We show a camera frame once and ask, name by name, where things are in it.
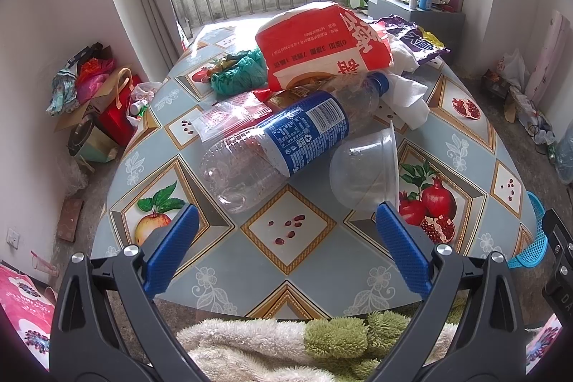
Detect clear Pepsi plastic bottle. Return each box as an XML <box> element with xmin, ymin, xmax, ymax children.
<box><xmin>200</xmin><ymin>72</ymin><xmax>389</xmax><ymax>213</ymax></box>

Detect fruit pattern tablecloth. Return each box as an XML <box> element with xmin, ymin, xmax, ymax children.
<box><xmin>91</xmin><ymin>18</ymin><xmax>536</xmax><ymax>318</ymax></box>

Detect green plush toy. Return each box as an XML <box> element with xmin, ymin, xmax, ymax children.
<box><xmin>304</xmin><ymin>309</ymin><xmax>467</xmax><ymax>380</ymax></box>

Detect pink printed bag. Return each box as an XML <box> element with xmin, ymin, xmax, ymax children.
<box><xmin>0</xmin><ymin>266</ymin><xmax>54</xmax><ymax>370</ymax></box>

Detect blue plastic trash basket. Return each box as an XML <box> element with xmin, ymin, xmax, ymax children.
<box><xmin>507</xmin><ymin>190</ymin><xmax>549</xmax><ymax>270</ymax></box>

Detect red white snack bag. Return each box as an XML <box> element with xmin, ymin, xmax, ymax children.
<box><xmin>255</xmin><ymin>2</ymin><xmax>393</xmax><ymax>91</ymax></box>

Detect pink rolled mat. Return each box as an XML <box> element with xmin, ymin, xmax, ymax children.
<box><xmin>525</xmin><ymin>10</ymin><xmax>570</xmax><ymax>107</ymax></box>

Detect red plastic wrapper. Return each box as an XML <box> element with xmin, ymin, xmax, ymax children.
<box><xmin>192</xmin><ymin>92</ymin><xmax>272</xmax><ymax>142</ymax></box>

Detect grey cabinet box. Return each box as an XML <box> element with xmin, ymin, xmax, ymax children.
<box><xmin>368</xmin><ymin>0</ymin><xmax>465</xmax><ymax>65</ymax></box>

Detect clear plastic cup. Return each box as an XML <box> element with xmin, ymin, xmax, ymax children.
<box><xmin>329</xmin><ymin>125</ymin><xmax>399</xmax><ymax>212</ymax></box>

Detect large water jug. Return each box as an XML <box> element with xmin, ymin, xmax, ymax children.
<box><xmin>555</xmin><ymin>131</ymin><xmax>573</xmax><ymax>185</ymax></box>

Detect white tissue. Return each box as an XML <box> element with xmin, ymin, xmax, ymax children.
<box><xmin>382</xmin><ymin>34</ymin><xmax>429</xmax><ymax>130</ymax></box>

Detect beige fluffy blanket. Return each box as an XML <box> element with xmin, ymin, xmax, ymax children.
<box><xmin>175</xmin><ymin>317</ymin><xmax>458</xmax><ymax>382</ymax></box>

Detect purple yellow snack bag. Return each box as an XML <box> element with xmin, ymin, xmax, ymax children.
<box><xmin>370</xmin><ymin>15</ymin><xmax>451</xmax><ymax>65</ymax></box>

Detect teal green plastic bag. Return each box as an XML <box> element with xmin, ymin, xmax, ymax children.
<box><xmin>209</xmin><ymin>48</ymin><xmax>267</xmax><ymax>97</ymax></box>

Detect white bag of snacks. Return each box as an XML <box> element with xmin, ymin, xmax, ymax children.
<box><xmin>126</xmin><ymin>81</ymin><xmax>161</xmax><ymax>128</ymax></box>

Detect white plastic bag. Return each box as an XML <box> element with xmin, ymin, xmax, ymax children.
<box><xmin>495</xmin><ymin>48</ymin><xmax>530</xmax><ymax>91</ymax></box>

